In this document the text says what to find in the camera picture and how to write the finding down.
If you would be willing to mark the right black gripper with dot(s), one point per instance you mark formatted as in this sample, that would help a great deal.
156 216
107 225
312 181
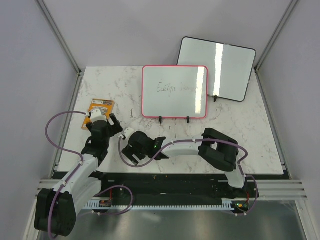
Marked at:
130 151

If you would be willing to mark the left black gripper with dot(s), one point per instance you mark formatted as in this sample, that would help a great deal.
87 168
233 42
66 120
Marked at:
115 128

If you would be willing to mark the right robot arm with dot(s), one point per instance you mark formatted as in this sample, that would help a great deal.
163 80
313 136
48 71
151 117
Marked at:
222 152

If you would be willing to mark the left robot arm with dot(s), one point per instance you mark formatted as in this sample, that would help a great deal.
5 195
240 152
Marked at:
57 208

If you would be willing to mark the pink framed whiteboard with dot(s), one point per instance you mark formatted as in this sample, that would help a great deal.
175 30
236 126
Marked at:
174 91

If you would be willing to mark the black framed whiteboard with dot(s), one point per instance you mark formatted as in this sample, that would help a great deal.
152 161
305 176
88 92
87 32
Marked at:
229 66

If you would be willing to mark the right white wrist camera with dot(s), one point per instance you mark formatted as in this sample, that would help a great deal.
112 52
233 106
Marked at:
126 134

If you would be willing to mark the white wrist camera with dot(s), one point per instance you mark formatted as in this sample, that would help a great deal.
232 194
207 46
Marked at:
96 114
126 134

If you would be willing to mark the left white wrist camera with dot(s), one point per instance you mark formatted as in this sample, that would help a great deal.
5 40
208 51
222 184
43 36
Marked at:
96 114

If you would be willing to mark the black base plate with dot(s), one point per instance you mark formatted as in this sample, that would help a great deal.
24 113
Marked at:
171 189

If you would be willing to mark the white slotted cable duct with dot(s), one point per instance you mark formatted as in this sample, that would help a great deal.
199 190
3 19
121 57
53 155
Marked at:
97 204

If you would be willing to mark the aluminium rail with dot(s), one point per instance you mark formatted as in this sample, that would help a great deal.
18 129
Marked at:
281 190

